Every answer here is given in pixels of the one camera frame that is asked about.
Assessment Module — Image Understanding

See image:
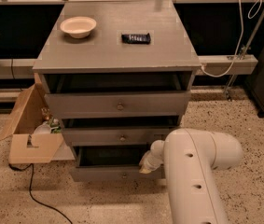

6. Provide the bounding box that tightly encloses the white hanging cable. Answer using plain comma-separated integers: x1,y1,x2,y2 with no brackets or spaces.
200,0,264,78

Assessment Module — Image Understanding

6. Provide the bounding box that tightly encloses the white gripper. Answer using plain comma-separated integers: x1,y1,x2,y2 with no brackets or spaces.
139,140,165,175

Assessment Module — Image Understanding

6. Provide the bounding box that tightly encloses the black floor cable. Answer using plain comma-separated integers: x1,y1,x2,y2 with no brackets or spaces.
8,162,74,224

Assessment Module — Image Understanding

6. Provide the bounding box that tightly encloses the grey bottom drawer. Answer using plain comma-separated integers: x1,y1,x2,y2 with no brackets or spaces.
70,145,164,182

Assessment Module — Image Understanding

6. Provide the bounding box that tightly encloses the grey middle drawer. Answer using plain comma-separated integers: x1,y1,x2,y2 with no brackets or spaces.
62,127,173,147

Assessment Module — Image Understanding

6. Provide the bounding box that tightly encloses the open cardboard box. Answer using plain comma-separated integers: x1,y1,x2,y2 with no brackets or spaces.
0,74,75,164

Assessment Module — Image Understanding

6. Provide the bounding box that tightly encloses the grey drawer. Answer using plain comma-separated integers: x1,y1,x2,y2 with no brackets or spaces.
70,145,164,182
45,91,190,119
62,127,173,147

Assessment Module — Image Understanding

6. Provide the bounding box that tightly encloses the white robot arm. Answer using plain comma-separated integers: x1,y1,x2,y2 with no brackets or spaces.
139,128,243,224

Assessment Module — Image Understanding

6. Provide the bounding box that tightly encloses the grey top drawer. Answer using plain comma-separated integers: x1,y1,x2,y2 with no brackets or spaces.
45,91,190,119

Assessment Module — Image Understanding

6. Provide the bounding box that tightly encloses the grey drawer cabinet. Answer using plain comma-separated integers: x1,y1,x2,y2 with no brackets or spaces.
32,0,202,147

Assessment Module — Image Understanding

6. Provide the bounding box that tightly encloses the dark snack bar wrapper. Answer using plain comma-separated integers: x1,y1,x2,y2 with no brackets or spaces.
121,34,151,45

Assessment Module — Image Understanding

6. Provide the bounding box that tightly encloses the metal stand pole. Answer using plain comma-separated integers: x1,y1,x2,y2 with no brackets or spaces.
224,8,264,102

